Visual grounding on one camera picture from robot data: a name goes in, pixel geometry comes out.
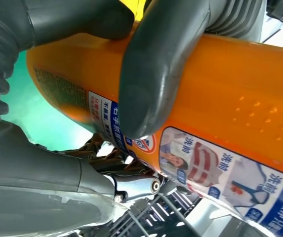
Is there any green table mat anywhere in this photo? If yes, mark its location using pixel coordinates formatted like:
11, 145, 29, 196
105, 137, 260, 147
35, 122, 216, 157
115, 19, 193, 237
0, 50, 94, 152

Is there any ribbed grey left arm sleeve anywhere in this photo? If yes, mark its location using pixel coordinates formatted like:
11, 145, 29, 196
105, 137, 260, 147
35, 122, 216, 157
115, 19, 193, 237
205, 0, 267, 43

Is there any black metal grid frame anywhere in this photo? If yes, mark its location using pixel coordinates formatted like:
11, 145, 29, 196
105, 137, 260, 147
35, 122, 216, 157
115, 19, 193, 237
81, 193, 199, 237

